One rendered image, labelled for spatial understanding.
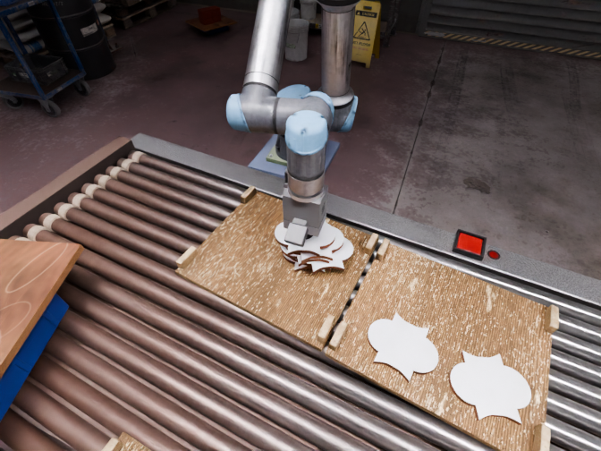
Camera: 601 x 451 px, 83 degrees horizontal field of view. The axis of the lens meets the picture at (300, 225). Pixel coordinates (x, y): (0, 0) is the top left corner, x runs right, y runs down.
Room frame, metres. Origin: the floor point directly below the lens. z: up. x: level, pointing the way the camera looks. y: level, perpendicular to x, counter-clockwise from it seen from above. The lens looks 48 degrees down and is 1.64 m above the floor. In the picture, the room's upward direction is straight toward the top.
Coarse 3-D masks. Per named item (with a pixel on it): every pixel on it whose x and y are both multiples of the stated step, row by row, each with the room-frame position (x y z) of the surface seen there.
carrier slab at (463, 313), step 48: (384, 288) 0.43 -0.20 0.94; (432, 288) 0.43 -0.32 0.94; (480, 288) 0.43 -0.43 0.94; (432, 336) 0.31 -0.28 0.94; (480, 336) 0.31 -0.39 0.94; (528, 336) 0.31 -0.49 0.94; (384, 384) 0.22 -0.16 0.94; (432, 384) 0.22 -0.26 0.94; (480, 432) 0.13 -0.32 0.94; (528, 432) 0.13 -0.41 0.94
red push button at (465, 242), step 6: (462, 234) 0.61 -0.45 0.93; (462, 240) 0.59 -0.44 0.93; (468, 240) 0.59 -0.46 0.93; (474, 240) 0.59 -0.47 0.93; (480, 240) 0.59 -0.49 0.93; (462, 246) 0.57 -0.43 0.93; (468, 246) 0.57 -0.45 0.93; (474, 246) 0.57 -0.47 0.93; (480, 246) 0.57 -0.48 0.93; (474, 252) 0.55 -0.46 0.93; (480, 252) 0.55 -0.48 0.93
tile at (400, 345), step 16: (384, 320) 0.34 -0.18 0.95; (400, 320) 0.34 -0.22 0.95; (368, 336) 0.31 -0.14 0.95; (384, 336) 0.31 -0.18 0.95; (400, 336) 0.31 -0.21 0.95; (416, 336) 0.31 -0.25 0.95; (384, 352) 0.28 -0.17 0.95; (400, 352) 0.28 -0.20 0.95; (416, 352) 0.28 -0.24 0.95; (432, 352) 0.28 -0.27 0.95; (400, 368) 0.24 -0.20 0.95; (416, 368) 0.24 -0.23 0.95; (432, 368) 0.24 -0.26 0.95
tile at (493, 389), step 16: (464, 352) 0.28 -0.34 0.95; (464, 368) 0.24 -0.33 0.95; (480, 368) 0.24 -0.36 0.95; (496, 368) 0.24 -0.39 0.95; (464, 384) 0.21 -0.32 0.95; (480, 384) 0.21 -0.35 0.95; (496, 384) 0.21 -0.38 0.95; (512, 384) 0.21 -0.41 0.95; (528, 384) 0.21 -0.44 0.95; (464, 400) 0.18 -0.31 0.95; (480, 400) 0.18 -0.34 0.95; (496, 400) 0.18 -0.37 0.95; (512, 400) 0.18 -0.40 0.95; (528, 400) 0.18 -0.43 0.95; (480, 416) 0.16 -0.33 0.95; (496, 416) 0.16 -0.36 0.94; (512, 416) 0.16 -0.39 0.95
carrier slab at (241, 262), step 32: (224, 224) 0.64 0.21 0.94; (256, 224) 0.64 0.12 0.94; (224, 256) 0.53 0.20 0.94; (256, 256) 0.53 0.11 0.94; (352, 256) 0.53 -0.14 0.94; (224, 288) 0.43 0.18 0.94; (256, 288) 0.43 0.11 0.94; (288, 288) 0.43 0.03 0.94; (320, 288) 0.43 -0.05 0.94; (352, 288) 0.43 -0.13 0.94; (288, 320) 0.35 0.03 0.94; (320, 320) 0.35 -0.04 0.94
